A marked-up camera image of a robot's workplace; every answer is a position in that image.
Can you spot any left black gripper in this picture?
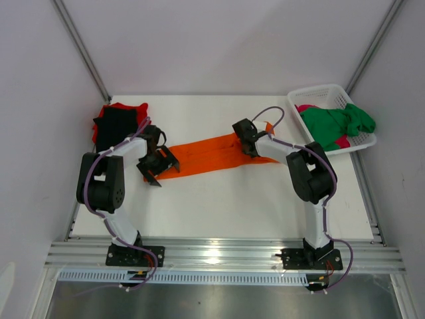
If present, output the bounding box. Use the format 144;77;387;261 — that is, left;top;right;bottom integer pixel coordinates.
137;146;179;186

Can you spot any orange t shirt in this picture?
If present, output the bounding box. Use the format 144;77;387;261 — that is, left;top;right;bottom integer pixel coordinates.
157;133;277;180

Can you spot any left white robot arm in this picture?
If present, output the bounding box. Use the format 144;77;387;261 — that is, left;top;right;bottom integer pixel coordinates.
76;124;179;266

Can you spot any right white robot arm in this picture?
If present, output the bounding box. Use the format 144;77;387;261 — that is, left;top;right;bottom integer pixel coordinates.
232;118;337;268

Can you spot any red folded t shirt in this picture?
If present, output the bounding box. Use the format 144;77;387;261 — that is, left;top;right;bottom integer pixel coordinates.
92;102;148;142

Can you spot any black folded t shirt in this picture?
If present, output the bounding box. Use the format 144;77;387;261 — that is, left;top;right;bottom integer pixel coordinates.
93;107;138;152

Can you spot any green t shirt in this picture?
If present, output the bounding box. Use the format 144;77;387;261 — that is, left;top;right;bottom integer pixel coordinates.
296;104;376;152

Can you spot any pink t shirt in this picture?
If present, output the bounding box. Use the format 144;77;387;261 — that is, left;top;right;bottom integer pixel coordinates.
296;104;351;152

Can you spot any aluminium mounting rail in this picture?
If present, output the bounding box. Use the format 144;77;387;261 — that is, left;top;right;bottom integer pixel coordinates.
44;237;406;274

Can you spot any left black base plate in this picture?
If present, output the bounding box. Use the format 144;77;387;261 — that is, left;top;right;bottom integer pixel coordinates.
106;233;165;268

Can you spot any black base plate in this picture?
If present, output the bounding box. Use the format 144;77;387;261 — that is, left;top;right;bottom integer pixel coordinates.
275;248;343;270
106;233;165;268

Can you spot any white slotted cable duct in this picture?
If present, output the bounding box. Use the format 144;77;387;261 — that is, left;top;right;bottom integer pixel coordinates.
58;269;308;286

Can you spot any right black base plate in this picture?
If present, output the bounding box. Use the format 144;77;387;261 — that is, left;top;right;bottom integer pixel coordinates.
275;248;343;270

